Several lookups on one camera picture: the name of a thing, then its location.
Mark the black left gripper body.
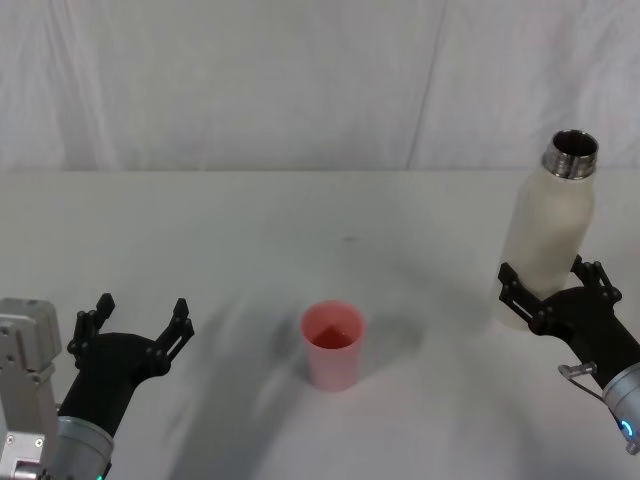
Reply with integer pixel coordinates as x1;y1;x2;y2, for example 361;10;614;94
58;330;174;438

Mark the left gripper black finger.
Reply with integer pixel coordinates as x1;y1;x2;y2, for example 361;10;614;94
66;293;118;352
148;297;195;374

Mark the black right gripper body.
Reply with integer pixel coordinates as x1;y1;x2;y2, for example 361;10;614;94
537;285;640;387

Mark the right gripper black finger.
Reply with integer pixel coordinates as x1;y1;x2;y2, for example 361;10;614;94
497;261;552;335
569;254;624;305

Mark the cream vacuum bottle steel neck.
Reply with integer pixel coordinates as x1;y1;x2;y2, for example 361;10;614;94
492;129;600;332

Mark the pink plastic cup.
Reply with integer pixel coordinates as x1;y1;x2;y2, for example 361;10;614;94
299;299;368;395

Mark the white table cloth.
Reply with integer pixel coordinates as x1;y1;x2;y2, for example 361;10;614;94
0;167;640;480

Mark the white curtain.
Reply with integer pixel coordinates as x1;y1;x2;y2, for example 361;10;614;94
0;0;640;174

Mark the thin dark cable silver plug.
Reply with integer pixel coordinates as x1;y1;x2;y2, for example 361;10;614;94
557;361;609;402

